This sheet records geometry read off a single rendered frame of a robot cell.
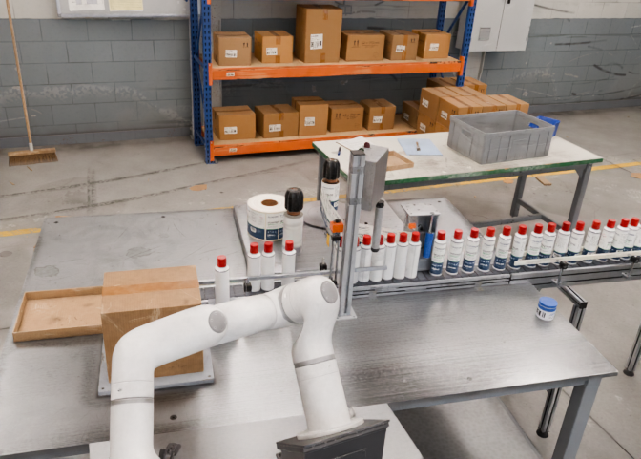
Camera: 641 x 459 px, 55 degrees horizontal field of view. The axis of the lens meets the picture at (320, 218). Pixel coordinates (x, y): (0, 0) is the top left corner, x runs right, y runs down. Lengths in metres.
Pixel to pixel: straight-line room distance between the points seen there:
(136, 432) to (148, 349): 0.17
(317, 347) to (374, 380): 0.47
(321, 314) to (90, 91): 5.13
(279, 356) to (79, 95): 4.76
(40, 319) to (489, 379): 1.63
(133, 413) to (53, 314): 1.17
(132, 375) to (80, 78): 5.30
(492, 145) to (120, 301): 2.84
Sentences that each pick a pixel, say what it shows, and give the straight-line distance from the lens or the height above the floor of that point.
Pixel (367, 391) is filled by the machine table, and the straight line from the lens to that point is 2.13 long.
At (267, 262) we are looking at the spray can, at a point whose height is 1.01.
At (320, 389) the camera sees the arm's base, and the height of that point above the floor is 1.07.
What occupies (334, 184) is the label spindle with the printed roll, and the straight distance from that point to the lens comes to 2.98.
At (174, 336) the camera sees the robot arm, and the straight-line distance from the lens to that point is 1.46.
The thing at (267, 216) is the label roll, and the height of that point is 1.01.
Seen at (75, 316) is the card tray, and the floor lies 0.83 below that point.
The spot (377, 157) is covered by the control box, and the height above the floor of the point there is 1.47.
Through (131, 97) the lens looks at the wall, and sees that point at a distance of 6.63.
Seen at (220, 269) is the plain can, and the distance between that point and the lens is 2.22.
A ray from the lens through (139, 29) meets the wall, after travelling 6.49.
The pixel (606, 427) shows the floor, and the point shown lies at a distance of 3.59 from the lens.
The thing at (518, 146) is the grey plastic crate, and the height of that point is 0.91.
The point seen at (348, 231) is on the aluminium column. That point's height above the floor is 1.20.
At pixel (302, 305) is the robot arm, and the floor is 1.26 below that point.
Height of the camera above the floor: 2.24
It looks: 26 degrees down
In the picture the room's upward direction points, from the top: 4 degrees clockwise
